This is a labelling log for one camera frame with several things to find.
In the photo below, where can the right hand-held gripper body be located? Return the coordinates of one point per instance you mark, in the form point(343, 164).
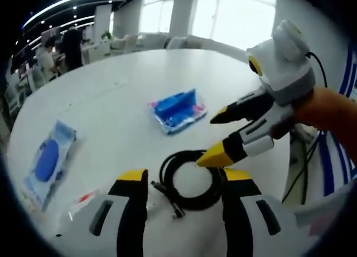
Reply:
point(284, 67)

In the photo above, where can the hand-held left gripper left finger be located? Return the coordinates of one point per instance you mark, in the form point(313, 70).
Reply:
point(134, 212)

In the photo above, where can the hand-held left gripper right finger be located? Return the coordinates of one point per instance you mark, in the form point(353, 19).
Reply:
point(237, 218)

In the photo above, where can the clear wrapper with red label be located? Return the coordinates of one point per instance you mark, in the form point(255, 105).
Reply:
point(83, 198)

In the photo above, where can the blue tissue packet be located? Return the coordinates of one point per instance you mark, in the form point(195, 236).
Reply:
point(175, 110)

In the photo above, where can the blue pouch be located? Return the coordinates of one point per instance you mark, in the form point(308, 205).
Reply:
point(48, 156)

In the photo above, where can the large window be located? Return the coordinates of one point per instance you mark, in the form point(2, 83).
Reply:
point(231, 14)

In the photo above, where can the white mesh office chair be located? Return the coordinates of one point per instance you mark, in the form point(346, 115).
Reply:
point(329, 212)

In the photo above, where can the white table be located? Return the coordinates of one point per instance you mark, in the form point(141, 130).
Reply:
point(111, 101)

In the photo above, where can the potted green plant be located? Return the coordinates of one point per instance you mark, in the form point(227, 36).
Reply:
point(106, 35)

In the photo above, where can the curved ceiling light strip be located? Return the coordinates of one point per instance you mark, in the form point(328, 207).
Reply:
point(78, 2)

